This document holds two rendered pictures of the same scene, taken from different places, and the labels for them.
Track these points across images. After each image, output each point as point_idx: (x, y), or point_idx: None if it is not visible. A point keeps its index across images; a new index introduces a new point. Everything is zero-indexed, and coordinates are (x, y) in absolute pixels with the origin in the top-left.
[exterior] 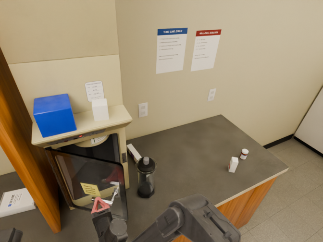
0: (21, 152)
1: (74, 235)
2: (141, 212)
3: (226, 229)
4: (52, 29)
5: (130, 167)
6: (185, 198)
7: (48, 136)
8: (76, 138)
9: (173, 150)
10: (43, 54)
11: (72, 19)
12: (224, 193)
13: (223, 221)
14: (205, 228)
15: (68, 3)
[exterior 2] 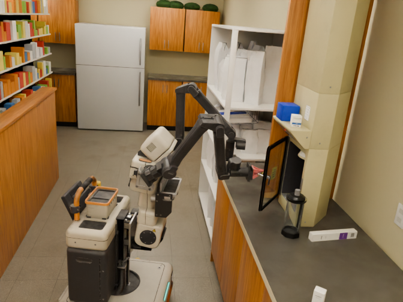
0: (277, 124)
1: (258, 201)
2: (267, 227)
3: (205, 119)
4: (307, 71)
5: None
6: (220, 118)
7: (276, 116)
8: (286, 132)
9: (355, 268)
10: (303, 82)
11: (312, 68)
12: (276, 283)
13: (208, 121)
14: (207, 114)
15: (313, 60)
